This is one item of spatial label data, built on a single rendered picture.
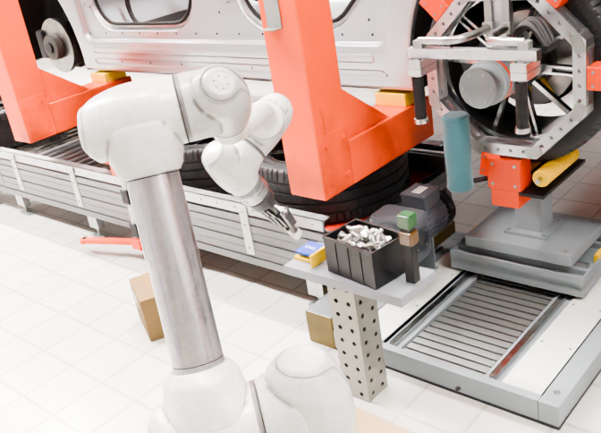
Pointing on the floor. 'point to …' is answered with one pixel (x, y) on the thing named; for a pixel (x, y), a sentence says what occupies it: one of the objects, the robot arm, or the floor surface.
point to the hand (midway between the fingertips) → (292, 230)
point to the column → (359, 343)
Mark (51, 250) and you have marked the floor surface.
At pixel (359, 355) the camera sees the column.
